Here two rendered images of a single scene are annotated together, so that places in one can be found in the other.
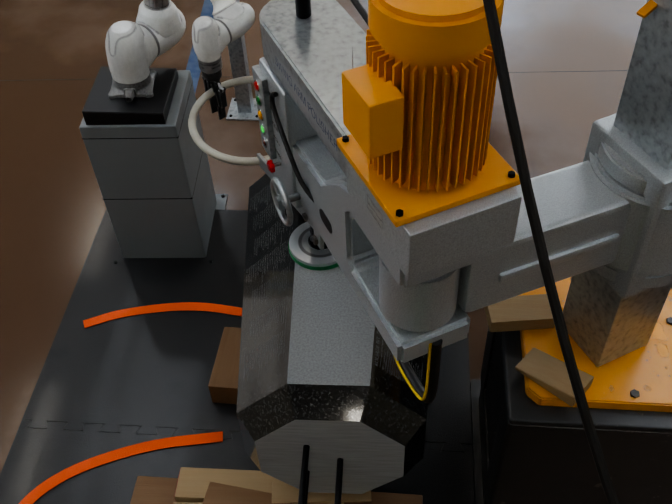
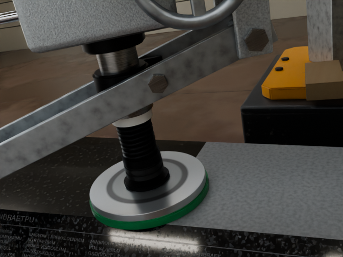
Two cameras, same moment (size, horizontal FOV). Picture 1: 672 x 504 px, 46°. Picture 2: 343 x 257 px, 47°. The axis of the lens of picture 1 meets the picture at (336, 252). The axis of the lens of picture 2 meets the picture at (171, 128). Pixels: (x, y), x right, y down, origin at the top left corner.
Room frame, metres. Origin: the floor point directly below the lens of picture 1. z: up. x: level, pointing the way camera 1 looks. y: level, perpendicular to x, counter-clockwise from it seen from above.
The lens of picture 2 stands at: (1.57, 0.60, 1.21)
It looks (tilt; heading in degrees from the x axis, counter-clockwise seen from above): 23 degrees down; 292
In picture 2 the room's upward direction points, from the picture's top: 11 degrees counter-clockwise
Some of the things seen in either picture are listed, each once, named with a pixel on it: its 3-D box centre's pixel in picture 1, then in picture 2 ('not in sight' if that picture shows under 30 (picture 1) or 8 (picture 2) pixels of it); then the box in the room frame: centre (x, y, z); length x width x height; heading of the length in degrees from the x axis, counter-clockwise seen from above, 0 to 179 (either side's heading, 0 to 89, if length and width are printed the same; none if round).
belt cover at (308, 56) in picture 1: (361, 113); not in sight; (1.53, -0.08, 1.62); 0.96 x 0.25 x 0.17; 22
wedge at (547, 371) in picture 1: (553, 372); not in sight; (1.31, -0.62, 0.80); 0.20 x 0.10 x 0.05; 44
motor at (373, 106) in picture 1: (423, 84); not in sight; (1.24, -0.18, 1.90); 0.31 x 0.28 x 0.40; 112
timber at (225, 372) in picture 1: (232, 365); not in sight; (1.92, 0.45, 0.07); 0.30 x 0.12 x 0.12; 171
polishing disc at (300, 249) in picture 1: (320, 242); (147, 181); (1.86, 0.05, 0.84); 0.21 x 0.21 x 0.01
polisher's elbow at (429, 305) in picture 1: (418, 277); not in sight; (1.25, -0.19, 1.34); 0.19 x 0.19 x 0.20
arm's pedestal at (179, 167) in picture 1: (155, 168); not in sight; (2.81, 0.80, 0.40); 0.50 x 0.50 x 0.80; 86
